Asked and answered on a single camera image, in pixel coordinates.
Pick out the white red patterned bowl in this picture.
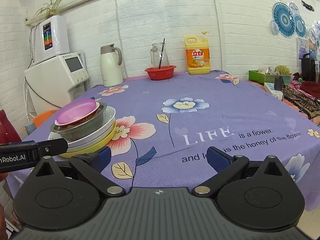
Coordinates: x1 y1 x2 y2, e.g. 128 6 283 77
54 101 101 131

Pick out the large white rimmed plate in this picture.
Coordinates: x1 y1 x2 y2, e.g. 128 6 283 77
48 106 116 151

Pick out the stainless steel bowl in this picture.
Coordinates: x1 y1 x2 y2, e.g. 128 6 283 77
50 103 107 142

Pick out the pink plastic bowl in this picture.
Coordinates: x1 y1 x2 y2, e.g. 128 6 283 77
55 97 98 125

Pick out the person's left hand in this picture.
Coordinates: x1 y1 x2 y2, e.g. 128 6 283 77
0 205 8 240

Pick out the orange plastic basin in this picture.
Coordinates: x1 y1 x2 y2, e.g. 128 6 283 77
31 109 57 128

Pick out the white countertop water dispenser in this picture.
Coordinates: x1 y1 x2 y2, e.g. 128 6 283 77
25 53 89 114

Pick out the purple floral tablecloth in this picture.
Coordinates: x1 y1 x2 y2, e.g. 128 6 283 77
6 69 320 212

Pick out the white power strip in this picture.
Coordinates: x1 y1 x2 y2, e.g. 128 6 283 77
264 83 284 101

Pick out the green storage box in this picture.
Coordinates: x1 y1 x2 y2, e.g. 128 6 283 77
248 70 292 85

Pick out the black power adapter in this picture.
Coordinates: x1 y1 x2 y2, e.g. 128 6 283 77
274 76 284 92

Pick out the white thermos jug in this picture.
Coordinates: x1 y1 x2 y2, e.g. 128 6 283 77
100 44 123 87

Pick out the white water purifier unit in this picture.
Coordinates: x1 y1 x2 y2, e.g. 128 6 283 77
34 15 70 64

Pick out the yellow detergent bottle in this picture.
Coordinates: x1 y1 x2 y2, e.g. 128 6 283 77
184 31 210 75

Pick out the red plastic colander basket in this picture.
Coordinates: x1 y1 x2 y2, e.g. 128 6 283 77
145 65 176 81

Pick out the clear glass pitcher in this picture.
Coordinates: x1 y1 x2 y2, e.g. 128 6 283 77
150 42 170 68

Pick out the potted green plant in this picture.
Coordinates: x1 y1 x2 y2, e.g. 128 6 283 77
34 0 63 19

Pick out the black stirring stick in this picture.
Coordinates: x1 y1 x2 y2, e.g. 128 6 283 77
158 38 165 69

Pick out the blue paper fan decoration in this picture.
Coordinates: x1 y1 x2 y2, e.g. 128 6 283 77
271 2 308 38

